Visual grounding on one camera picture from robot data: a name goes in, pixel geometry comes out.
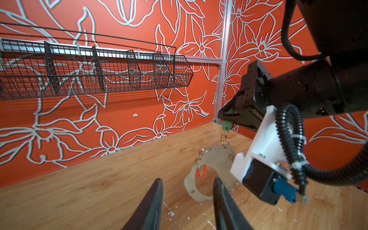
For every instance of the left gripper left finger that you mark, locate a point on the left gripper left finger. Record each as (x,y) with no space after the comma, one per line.
(147,216)

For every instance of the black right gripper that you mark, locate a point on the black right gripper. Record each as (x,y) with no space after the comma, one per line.
(248,107)

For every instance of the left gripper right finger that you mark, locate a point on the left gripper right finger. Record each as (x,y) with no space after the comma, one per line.
(227,214)

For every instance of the green key tag with key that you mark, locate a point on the green key tag with key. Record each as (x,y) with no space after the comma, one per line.
(228,123)

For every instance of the red key tag with key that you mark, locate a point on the red key tag with key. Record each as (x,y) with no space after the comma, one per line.
(201,171)

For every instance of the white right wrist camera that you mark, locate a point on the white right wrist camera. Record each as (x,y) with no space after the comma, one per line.
(260,170)

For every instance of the black wire wall basket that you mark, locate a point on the black wire wall basket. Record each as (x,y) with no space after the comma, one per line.
(39,69)

